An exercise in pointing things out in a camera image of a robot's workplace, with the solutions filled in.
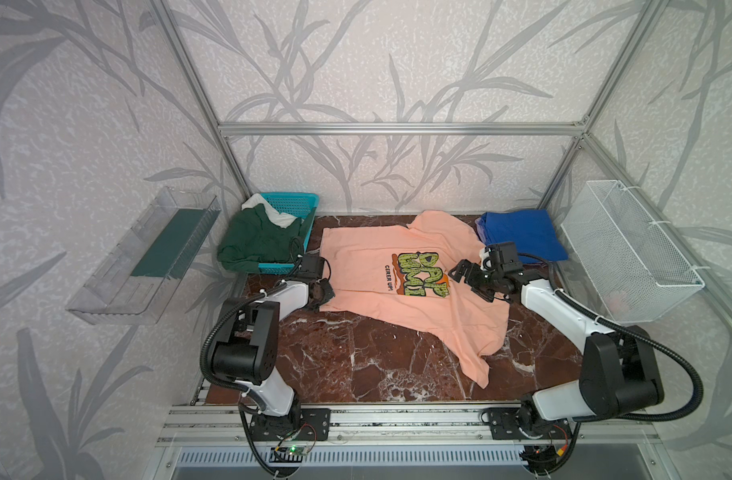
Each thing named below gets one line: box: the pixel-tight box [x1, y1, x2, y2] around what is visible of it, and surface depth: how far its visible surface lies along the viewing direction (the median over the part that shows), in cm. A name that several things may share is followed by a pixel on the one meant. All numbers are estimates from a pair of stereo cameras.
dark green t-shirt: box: [217, 203, 316, 274], surface depth 106 cm
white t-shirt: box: [242, 193, 298, 228], surface depth 118 cm
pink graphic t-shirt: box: [321, 210, 511, 389], surface depth 101 cm
